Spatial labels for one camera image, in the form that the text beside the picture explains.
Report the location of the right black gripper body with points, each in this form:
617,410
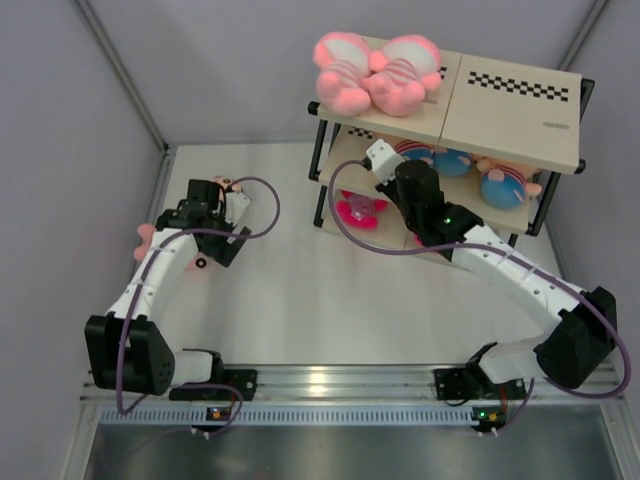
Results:
392,189

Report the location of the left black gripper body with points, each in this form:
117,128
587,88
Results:
219,249

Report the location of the orange-faced blue doll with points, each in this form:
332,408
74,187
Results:
411,150

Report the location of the pink plush behind arm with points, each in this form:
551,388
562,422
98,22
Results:
145,232

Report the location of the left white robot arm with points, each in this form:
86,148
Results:
133,346

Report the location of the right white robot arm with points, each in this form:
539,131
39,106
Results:
577,326

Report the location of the blue doll on middle shelf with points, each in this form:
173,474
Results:
452,162

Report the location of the beige three-tier shelf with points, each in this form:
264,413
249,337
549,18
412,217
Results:
499,134

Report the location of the blue striped doll right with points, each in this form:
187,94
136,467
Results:
506,185

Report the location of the right pink plush toy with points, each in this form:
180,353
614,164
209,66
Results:
403,71

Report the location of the pink plush toy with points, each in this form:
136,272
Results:
343,62
403,71

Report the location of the left pink plush toy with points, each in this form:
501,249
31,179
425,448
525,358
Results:
343,62

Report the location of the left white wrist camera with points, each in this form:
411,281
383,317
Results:
236,204

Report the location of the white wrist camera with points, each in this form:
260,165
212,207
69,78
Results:
383,161
236,204

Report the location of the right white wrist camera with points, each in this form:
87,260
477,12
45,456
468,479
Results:
383,161

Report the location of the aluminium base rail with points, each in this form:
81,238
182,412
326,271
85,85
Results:
409,395

